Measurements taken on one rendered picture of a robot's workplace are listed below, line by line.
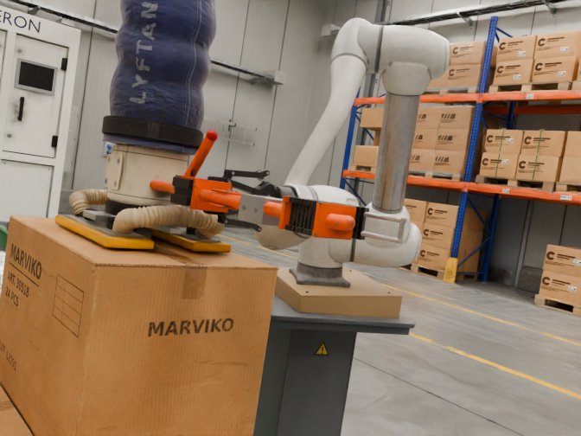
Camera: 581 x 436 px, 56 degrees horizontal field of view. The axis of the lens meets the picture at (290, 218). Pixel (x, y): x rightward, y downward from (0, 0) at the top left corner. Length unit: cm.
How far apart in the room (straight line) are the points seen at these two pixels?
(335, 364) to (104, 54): 987
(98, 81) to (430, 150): 623
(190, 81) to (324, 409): 116
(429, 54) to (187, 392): 106
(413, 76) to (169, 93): 70
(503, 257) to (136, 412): 929
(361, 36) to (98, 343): 105
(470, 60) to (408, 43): 794
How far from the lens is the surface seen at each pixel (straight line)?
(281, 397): 183
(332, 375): 187
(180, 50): 124
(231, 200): 95
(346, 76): 151
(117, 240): 112
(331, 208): 77
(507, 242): 1010
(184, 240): 123
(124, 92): 125
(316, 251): 178
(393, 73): 160
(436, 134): 952
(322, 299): 169
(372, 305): 177
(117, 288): 101
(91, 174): 1111
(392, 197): 173
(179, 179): 107
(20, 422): 135
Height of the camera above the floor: 112
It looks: 3 degrees down
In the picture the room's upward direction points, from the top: 9 degrees clockwise
